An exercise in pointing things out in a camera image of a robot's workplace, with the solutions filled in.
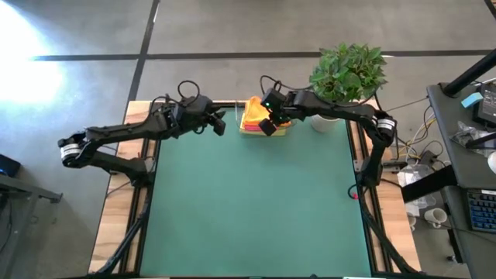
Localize black desk device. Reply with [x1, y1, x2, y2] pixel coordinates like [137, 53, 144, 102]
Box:
[475, 81, 496, 126]

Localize clear plastic bin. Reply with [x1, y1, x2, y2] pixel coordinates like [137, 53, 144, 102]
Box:
[234, 99, 298, 137]

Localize black round pole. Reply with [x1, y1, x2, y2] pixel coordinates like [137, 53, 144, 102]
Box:
[441, 48, 496, 98]

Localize grey side desk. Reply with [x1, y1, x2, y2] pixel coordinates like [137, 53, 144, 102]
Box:
[425, 81, 496, 279]

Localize orange microfiber towel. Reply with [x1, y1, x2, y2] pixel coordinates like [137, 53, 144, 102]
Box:
[240, 95, 292, 129]

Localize white plant pot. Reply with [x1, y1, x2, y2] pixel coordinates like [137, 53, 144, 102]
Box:
[310, 112, 343, 133]

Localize white floor cable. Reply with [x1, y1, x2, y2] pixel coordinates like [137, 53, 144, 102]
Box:
[402, 115, 438, 156]

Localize black flat bar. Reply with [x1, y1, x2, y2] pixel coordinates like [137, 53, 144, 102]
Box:
[401, 165, 459, 203]

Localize white mug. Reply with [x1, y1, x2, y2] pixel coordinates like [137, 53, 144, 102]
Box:
[423, 207, 449, 229]

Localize clear plastic bag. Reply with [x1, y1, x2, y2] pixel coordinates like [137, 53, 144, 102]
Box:
[449, 120, 496, 158]

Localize yellow microfiber towel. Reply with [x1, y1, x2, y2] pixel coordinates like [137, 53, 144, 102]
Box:
[239, 115, 288, 137]

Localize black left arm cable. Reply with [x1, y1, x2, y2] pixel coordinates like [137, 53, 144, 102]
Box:
[149, 80, 202, 114]

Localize dark blue box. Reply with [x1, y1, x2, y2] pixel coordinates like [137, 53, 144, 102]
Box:
[0, 153, 22, 178]

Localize black keyboard coloured keys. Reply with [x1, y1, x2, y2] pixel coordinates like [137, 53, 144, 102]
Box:
[466, 188, 496, 234]

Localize green leafy plant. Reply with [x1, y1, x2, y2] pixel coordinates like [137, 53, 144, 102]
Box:
[308, 43, 389, 104]

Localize white crumpled bag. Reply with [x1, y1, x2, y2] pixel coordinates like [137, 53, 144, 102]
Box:
[397, 166, 439, 218]

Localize blue sticky pad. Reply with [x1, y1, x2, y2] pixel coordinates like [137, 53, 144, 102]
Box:
[460, 91, 484, 109]

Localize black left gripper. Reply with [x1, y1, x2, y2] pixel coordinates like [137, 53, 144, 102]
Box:
[170, 94, 227, 135]

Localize green table mat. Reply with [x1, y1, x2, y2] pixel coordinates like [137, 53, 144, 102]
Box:
[139, 106, 373, 278]

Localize black aluminium table frame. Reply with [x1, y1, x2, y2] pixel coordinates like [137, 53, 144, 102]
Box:
[87, 92, 427, 279]

